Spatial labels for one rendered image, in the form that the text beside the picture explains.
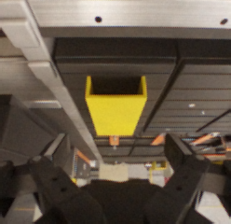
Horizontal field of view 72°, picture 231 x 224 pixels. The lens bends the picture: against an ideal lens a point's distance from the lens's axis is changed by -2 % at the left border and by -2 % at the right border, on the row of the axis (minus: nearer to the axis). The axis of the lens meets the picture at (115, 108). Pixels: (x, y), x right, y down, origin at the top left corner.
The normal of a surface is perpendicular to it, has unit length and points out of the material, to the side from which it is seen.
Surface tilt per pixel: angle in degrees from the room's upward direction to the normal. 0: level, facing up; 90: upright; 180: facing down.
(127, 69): 0
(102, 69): 0
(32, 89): 90
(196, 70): 0
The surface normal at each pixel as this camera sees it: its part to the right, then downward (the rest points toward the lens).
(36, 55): 0.00, 0.91
